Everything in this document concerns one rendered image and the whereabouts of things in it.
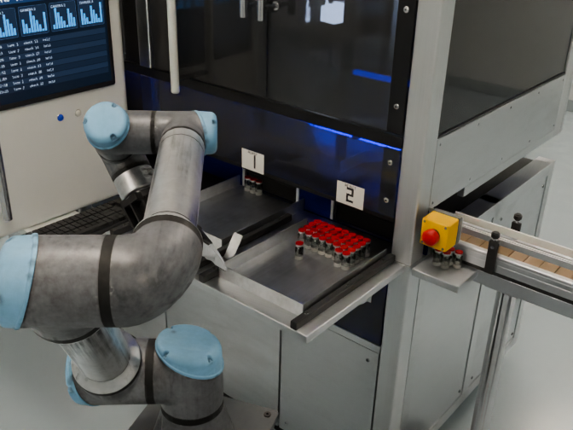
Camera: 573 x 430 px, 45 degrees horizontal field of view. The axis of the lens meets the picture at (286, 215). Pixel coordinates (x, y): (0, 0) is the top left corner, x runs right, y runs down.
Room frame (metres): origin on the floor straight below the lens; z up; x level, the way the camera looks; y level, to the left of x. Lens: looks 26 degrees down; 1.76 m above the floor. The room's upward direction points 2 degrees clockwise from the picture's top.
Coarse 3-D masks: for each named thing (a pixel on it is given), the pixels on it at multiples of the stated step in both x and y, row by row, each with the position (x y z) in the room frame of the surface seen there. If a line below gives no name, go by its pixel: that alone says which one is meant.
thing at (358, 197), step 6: (342, 186) 1.63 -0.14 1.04; (348, 186) 1.62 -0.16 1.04; (354, 186) 1.61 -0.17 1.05; (342, 192) 1.63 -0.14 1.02; (348, 192) 1.62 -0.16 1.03; (354, 192) 1.61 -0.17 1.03; (360, 192) 1.60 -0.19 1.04; (336, 198) 1.64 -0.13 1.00; (342, 198) 1.63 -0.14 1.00; (348, 198) 1.62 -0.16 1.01; (354, 198) 1.61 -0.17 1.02; (360, 198) 1.60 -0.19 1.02; (348, 204) 1.62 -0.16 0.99; (354, 204) 1.61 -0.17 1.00; (360, 204) 1.60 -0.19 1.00
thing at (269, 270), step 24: (264, 240) 1.55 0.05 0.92; (288, 240) 1.62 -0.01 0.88; (240, 264) 1.48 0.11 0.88; (264, 264) 1.48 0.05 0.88; (288, 264) 1.49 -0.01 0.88; (312, 264) 1.49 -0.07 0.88; (360, 264) 1.44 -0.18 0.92; (264, 288) 1.33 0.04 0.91; (288, 288) 1.38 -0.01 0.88; (312, 288) 1.38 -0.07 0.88; (336, 288) 1.36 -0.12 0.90
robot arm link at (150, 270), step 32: (160, 128) 1.09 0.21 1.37; (192, 128) 1.08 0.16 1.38; (160, 160) 0.97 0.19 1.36; (192, 160) 0.98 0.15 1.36; (160, 192) 0.88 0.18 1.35; (192, 192) 0.90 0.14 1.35; (160, 224) 0.78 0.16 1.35; (192, 224) 0.81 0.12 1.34; (128, 256) 0.71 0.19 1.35; (160, 256) 0.72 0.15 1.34; (192, 256) 0.76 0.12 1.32; (128, 288) 0.68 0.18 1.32; (160, 288) 0.70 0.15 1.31; (128, 320) 0.68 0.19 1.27
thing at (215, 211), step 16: (208, 192) 1.87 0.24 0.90; (224, 192) 1.91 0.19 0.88; (240, 192) 1.92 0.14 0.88; (208, 208) 1.80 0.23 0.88; (224, 208) 1.80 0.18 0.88; (240, 208) 1.80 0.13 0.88; (256, 208) 1.81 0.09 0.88; (272, 208) 1.81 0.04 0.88; (288, 208) 1.76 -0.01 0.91; (208, 224) 1.69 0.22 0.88; (224, 224) 1.70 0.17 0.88; (240, 224) 1.70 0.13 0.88; (256, 224) 1.65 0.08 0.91; (224, 240) 1.56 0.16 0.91
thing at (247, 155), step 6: (246, 150) 1.85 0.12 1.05; (246, 156) 1.85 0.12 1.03; (252, 156) 1.83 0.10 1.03; (258, 156) 1.82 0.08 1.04; (246, 162) 1.85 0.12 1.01; (252, 162) 1.83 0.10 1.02; (258, 162) 1.82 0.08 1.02; (246, 168) 1.85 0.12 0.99; (252, 168) 1.83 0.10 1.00; (258, 168) 1.82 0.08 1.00
